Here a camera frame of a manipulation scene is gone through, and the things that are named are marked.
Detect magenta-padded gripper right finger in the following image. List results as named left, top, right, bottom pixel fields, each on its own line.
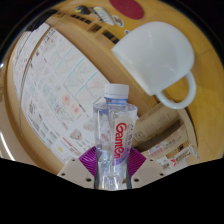
left=126, top=147, right=167, bottom=189

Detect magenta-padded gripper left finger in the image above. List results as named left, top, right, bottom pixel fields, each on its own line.
left=56, top=146, right=99, bottom=189

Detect clear plastic water bottle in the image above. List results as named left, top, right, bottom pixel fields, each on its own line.
left=92, top=83, right=139, bottom=191

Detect white ceramic mug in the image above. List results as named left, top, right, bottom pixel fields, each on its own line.
left=110, top=21, right=198, bottom=110

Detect white remote control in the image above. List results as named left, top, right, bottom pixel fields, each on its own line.
left=93, top=5, right=116, bottom=27

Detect printed paper wall posters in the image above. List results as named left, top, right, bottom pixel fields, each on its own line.
left=11, top=22, right=116, bottom=164

